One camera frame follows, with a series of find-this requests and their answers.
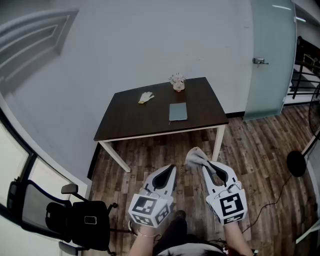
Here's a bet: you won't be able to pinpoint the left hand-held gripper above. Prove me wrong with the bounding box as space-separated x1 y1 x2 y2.
128 164 177 229

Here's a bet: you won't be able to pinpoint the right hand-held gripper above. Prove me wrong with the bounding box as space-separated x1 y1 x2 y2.
201 161 248 226

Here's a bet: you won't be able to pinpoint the grey rag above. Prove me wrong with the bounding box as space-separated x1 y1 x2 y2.
184 146 217 175

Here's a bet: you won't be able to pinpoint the grey-blue notebook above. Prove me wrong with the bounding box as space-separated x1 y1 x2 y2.
168 101 188 122

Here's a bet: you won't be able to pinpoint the person's left forearm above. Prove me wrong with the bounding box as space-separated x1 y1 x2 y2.
129 223 161 256

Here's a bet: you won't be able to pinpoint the person's right forearm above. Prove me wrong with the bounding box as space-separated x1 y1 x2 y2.
223 222 255 256

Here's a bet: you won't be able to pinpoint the person's black shoe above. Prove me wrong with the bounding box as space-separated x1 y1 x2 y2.
174 209 187 222

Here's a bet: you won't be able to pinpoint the person's black trousers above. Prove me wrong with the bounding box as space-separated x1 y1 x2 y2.
151 216 198 256

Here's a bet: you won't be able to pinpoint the person's white shirt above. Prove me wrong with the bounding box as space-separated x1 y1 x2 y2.
156 243 226 256

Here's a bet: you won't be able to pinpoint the black standing fan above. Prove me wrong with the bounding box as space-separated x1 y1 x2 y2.
286 83 320 178

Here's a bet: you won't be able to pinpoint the white work glove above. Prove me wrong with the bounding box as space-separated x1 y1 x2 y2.
137 91 155 105

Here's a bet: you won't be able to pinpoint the black office chair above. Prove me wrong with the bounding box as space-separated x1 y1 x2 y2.
6 179 118 255

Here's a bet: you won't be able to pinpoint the pink flowers in pot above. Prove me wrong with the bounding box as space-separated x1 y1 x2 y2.
168 72 187 93

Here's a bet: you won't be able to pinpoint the frosted glass door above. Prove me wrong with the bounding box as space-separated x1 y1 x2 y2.
243 0 298 123

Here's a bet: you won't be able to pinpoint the black stair railing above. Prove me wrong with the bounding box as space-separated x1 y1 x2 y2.
286 36 320 100

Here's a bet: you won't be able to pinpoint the black framed window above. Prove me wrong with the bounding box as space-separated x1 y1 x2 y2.
0 104 88 256

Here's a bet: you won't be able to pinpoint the white metal table frame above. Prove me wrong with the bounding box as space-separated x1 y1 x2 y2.
97 124 227 173

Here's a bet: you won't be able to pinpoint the thin wrist bracelet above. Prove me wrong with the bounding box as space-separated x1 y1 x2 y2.
136 229 157 238

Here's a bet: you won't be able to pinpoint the black floor cable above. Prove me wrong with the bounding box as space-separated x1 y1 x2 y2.
241 174 293 235

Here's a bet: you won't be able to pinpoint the metal door handle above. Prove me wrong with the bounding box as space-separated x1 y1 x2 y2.
252 57 270 68

